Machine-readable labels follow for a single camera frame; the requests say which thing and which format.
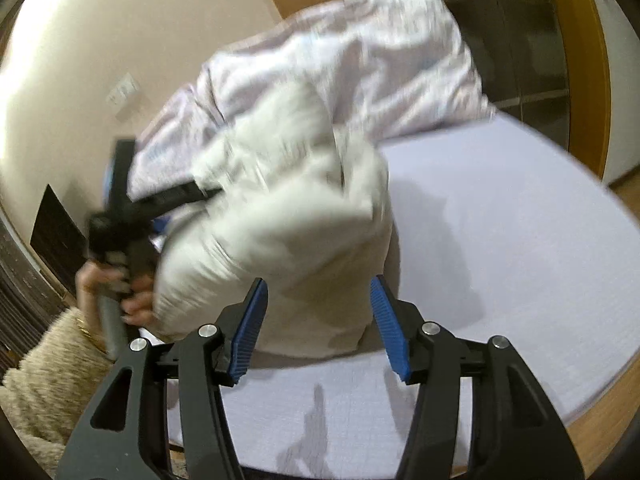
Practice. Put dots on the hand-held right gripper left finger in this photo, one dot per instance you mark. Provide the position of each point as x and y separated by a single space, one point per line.
247 340

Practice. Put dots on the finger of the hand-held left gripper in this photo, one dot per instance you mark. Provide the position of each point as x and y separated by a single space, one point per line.
170 199
120 180

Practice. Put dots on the person's left hand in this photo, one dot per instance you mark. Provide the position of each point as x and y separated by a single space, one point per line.
140 305

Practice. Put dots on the white puffer jacket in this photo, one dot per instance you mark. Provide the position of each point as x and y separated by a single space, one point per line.
280 240

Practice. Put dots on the bed with lavender sheet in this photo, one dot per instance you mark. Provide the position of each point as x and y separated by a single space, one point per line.
500 260

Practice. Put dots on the white wall socket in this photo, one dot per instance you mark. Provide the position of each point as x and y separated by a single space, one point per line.
117 97

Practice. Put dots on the person's left forearm fleece sleeve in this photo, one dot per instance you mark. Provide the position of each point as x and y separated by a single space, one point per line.
45 385

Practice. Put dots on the white wall switch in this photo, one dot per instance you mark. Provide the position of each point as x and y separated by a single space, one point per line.
130 84

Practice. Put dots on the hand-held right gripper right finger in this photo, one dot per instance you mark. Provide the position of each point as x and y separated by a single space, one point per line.
392 335

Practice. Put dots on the black flat screen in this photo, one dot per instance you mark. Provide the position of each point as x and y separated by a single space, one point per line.
55 230

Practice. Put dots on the dark glass door wooden frame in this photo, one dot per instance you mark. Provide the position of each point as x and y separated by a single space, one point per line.
525 35

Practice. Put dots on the pink floral quilt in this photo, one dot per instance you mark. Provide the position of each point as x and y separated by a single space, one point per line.
375 70

